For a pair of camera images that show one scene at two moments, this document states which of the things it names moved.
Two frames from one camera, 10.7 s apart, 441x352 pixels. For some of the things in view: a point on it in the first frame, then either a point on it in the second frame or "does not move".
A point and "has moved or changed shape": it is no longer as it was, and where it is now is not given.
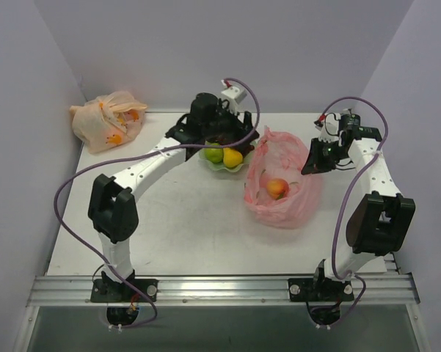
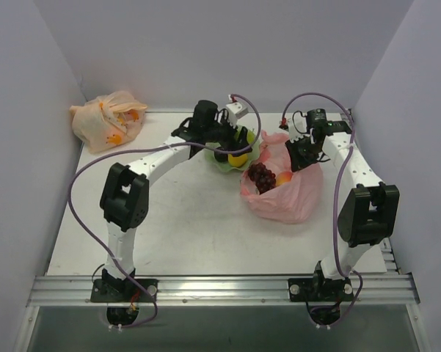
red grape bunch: x=225 y=141 has moved or changed shape
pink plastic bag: x=286 y=157 does not move
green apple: x=214 y=154 has moved or changed shape
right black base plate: x=307 y=290 does not move
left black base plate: x=108 y=290 does not move
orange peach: x=277 y=188 to x=282 y=177
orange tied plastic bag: x=107 y=122 does not move
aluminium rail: x=78 y=291 does not move
